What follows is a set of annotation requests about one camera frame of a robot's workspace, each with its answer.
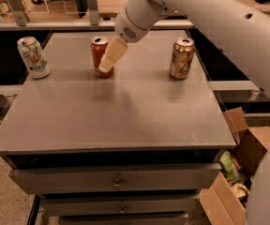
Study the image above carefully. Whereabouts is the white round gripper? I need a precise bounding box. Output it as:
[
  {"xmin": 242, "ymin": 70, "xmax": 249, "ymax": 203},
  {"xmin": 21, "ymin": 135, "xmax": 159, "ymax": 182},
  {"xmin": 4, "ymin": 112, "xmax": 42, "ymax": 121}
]
[{"xmin": 98, "ymin": 0, "xmax": 173, "ymax": 73}]

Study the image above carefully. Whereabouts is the red coke can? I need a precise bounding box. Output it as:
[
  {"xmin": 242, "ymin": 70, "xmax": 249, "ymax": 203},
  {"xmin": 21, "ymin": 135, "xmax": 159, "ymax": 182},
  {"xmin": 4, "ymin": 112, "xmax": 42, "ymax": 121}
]
[{"xmin": 90, "ymin": 37, "xmax": 114, "ymax": 78}]

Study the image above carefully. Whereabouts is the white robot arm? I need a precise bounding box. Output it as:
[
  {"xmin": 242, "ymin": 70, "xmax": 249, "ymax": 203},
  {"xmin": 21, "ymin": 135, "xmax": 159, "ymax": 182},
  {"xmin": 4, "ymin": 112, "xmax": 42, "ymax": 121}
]
[{"xmin": 99, "ymin": 0, "xmax": 270, "ymax": 225}]

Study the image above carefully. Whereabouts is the orange gold soda can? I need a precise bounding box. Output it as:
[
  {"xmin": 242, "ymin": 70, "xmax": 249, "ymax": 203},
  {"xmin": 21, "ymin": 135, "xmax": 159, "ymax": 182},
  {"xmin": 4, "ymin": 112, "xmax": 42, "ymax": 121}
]
[{"xmin": 170, "ymin": 37, "xmax": 195, "ymax": 80}]

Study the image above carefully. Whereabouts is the white green 7up can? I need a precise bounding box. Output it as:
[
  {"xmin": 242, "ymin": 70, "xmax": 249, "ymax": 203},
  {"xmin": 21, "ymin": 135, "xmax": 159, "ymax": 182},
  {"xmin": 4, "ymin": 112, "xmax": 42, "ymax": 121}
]
[{"xmin": 17, "ymin": 37, "xmax": 51, "ymax": 79}]

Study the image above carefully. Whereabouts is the grey drawer cabinet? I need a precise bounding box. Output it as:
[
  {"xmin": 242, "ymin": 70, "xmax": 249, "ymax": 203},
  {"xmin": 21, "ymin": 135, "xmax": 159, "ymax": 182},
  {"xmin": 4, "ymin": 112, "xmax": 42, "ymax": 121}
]
[{"xmin": 0, "ymin": 31, "xmax": 234, "ymax": 225}]

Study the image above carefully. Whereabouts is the top grey drawer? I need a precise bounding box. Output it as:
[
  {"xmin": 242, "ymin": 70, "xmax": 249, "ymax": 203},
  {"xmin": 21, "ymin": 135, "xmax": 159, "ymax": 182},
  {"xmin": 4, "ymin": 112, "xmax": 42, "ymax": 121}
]
[{"xmin": 9, "ymin": 163, "xmax": 219, "ymax": 195}]

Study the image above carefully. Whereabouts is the grey drawer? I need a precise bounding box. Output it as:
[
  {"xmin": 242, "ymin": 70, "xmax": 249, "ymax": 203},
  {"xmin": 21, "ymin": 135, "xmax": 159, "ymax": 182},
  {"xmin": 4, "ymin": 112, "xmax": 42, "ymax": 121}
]
[
  {"xmin": 41, "ymin": 194, "xmax": 199, "ymax": 217},
  {"xmin": 9, "ymin": 163, "xmax": 219, "ymax": 195}
]

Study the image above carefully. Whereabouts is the middle grey drawer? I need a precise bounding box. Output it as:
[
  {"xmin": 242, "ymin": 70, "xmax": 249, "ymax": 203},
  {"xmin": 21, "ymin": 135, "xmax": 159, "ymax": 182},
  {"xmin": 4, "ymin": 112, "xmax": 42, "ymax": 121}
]
[{"xmin": 41, "ymin": 194, "xmax": 199, "ymax": 217}]

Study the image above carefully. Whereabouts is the green snack bag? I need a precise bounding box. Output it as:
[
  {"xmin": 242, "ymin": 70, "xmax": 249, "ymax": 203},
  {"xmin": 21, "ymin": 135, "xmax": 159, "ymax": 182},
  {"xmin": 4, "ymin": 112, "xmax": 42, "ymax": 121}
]
[{"xmin": 219, "ymin": 151, "xmax": 240, "ymax": 181}]

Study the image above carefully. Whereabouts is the cardboard box of snacks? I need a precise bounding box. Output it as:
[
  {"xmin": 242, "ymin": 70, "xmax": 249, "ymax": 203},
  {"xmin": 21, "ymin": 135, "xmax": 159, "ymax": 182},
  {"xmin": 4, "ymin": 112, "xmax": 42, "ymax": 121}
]
[{"xmin": 200, "ymin": 107, "xmax": 270, "ymax": 225}]

